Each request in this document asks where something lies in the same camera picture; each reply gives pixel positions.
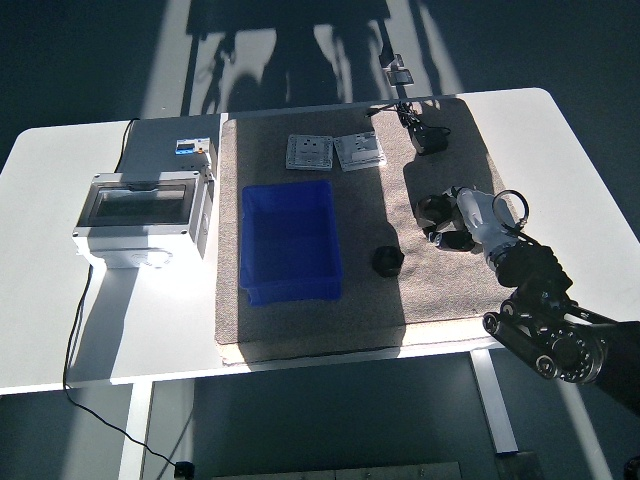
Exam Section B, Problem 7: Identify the small black plastic nut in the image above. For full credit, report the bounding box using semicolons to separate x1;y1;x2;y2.
370;245;405;279

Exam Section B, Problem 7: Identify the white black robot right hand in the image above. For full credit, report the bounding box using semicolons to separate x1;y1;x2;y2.
426;185;517;253

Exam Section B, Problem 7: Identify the grey enclosure with clear lid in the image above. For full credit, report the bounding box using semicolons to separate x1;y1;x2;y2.
71;169;217;271

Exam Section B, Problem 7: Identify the black adapter cord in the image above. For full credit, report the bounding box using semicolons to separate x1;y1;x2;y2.
364;101;426;132

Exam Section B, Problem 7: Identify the blue plastic box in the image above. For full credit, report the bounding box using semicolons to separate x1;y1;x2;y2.
239;179;345;307

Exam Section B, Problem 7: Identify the thin black cable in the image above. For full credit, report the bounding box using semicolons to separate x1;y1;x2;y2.
61;263;177;467
114;118;139;174

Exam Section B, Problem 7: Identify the grey-brown mat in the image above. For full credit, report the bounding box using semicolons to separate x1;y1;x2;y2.
213;97;524;364

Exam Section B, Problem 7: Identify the black power adapter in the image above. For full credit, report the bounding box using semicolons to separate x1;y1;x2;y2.
410;124;451;156

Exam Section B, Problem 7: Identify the blue white circuit breaker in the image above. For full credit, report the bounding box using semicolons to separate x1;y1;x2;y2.
173;138;220;176

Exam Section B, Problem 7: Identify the white table leg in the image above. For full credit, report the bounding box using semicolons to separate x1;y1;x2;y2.
469;348;520;456
117;382;154;480

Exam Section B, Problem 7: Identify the white wall socket panel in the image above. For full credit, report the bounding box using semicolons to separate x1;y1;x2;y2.
333;129;389;173
284;133;335;173

